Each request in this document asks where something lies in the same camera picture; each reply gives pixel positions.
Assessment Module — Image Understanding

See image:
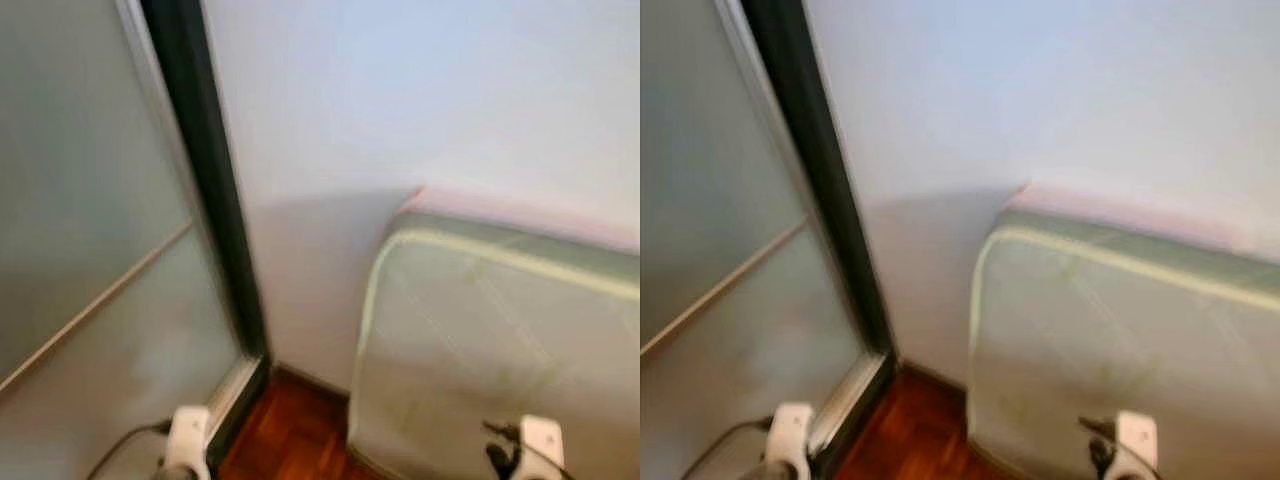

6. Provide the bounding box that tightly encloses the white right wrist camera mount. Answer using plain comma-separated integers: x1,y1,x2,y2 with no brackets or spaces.
517,415,566,480
1115,410,1161,480

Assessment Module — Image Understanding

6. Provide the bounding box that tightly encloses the black door frame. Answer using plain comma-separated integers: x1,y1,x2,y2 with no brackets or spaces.
740,0,899,476
140,0,273,476

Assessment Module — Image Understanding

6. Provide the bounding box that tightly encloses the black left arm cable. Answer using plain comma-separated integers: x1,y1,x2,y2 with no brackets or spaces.
85,420,173,480
685,418,773,480

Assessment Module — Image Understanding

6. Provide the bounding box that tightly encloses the pale green mattress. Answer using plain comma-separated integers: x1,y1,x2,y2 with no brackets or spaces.
347,225,641,480
965,225,1280,480

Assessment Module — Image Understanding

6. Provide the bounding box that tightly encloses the frosted glass sliding door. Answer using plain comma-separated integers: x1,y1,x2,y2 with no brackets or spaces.
0,0,263,480
640,0,886,480

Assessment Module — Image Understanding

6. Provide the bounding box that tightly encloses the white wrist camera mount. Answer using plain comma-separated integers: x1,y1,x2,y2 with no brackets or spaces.
517,415,566,480
765,402,816,471
163,405,213,476
1115,410,1161,480

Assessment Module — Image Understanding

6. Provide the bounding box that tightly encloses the dark wooden skirting board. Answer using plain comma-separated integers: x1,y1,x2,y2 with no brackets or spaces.
897,360,969,393
272,362,353,403

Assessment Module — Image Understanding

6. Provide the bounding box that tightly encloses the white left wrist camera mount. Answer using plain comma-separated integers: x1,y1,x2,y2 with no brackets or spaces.
765,402,816,471
163,405,213,476

